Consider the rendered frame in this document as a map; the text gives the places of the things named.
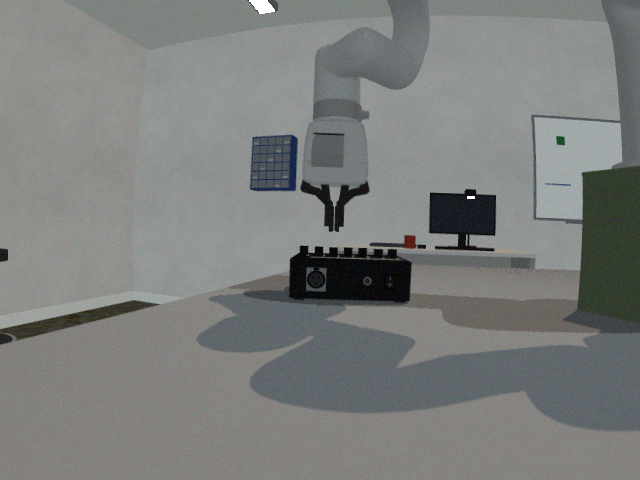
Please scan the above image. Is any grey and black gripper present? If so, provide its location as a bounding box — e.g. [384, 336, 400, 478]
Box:
[300, 116, 370, 232]

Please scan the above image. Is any black lighting desk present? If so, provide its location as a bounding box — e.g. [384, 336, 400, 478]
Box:
[289, 245, 412, 303]

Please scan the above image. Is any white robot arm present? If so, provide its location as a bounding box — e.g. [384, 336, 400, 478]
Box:
[311, 0, 640, 169]

